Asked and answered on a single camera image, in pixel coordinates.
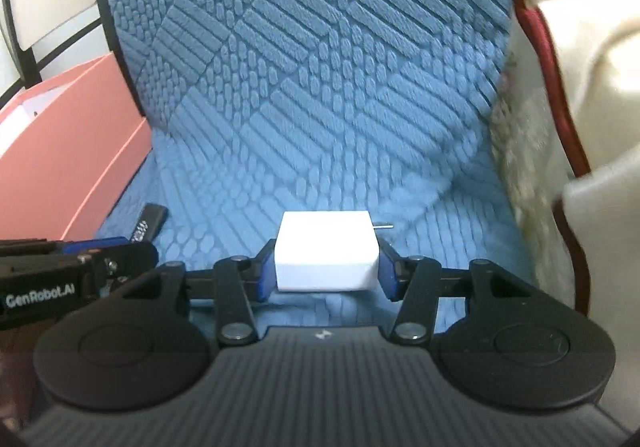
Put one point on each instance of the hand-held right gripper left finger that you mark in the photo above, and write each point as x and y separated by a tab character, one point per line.
267	272

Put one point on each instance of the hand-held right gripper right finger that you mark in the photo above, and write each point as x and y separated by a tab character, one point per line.
387	272

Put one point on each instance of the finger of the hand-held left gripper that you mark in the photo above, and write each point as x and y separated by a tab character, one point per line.
95	244

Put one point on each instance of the white charger plug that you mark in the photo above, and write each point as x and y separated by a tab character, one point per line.
325	252

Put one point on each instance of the black rectangular stick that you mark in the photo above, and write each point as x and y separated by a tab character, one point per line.
150	219

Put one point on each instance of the pink box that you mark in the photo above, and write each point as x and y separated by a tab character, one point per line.
65	152

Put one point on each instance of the cream floral sheet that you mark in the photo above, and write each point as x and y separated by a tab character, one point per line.
530	167

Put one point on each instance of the blue textured bed cover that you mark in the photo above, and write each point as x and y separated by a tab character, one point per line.
325	77

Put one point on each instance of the cream blanket with red trim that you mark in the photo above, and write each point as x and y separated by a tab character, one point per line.
600	52

